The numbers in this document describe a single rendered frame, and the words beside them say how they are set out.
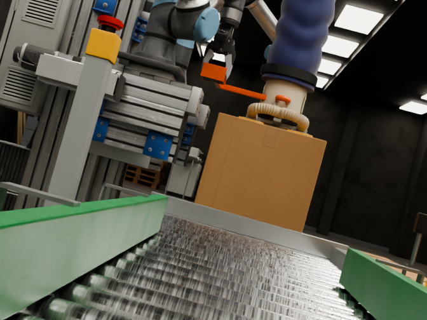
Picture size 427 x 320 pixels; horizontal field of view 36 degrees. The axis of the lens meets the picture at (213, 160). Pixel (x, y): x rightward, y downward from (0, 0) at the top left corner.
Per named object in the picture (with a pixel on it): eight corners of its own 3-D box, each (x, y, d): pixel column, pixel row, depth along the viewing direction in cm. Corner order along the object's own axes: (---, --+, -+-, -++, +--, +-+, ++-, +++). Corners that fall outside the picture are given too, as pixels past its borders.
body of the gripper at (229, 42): (231, 59, 241) (239, 27, 241) (230, 54, 232) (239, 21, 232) (211, 54, 241) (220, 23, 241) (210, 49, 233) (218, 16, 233)
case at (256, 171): (297, 249, 229) (327, 141, 230) (189, 219, 232) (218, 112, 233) (288, 237, 289) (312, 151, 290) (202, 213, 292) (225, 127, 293)
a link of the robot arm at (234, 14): (242, 10, 232) (220, 4, 233) (238, 22, 232) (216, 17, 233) (243, 15, 240) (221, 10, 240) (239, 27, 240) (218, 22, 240)
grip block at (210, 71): (223, 81, 229) (227, 68, 229) (199, 75, 230) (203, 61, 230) (224, 85, 237) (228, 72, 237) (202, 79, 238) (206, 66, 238)
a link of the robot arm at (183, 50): (167, 58, 269) (176, 27, 270) (155, 60, 281) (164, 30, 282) (192, 67, 275) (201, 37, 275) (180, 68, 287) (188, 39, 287)
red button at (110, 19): (117, 33, 165) (121, 18, 165) (91, 26, 166) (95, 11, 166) (122, 40, 172) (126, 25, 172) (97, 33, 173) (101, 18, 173)
